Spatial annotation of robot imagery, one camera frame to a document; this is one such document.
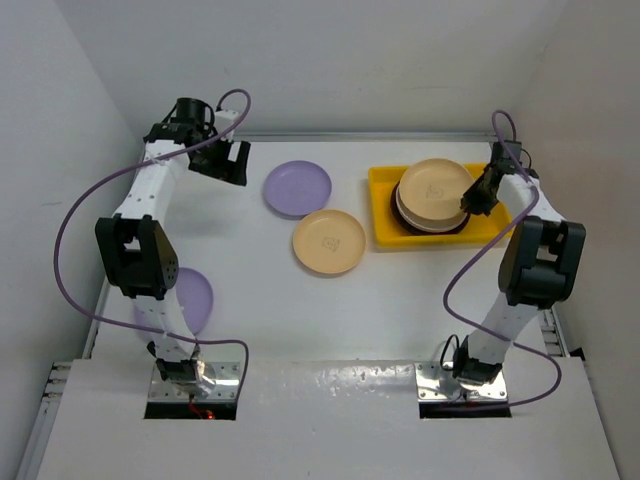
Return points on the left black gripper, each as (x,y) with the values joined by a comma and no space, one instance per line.
(225,169)

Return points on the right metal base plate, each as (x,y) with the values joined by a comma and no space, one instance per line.
(436,385)

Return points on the purple plate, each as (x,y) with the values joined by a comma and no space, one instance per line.
(185,308)
(297,188)

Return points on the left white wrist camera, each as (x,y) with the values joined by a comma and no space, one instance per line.
(224,119)

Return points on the orange plate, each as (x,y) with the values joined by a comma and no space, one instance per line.
(329,242)
(433,188)

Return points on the steel rimmed plate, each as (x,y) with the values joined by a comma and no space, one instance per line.
(394,196)

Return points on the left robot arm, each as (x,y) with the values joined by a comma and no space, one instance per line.
(137,254)

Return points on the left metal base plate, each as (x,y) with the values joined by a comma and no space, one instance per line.
(217,383)

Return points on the far purple plate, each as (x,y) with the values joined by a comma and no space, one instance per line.
(297,188)

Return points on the near left purple plate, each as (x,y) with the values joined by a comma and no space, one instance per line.
(185,308)

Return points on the metal base plate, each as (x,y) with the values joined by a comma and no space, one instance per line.
(436,385)
(217,383)

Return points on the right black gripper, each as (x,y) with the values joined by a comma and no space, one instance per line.
(470,199)

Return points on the yellow plastic bin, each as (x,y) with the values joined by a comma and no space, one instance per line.
(392,235)

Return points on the cream white plate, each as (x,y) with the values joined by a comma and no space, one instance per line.
(423,224)

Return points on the pink plate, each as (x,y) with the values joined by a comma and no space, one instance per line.
(421,231)

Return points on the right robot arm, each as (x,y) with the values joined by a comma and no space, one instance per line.
(539,266)

